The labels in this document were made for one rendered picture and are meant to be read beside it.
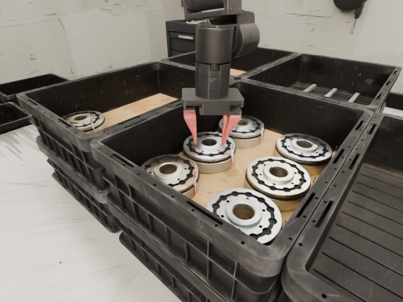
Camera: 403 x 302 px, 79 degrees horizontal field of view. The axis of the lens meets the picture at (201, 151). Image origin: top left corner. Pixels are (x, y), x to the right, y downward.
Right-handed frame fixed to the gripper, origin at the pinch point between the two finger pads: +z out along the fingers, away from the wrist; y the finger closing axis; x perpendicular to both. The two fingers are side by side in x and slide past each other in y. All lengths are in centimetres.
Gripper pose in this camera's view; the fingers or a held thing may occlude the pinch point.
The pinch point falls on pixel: (209, 139)
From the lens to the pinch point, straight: 47.1
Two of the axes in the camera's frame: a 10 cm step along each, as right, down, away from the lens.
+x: 0.7, 5.3, -8.5
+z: -0.2, 8.5, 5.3
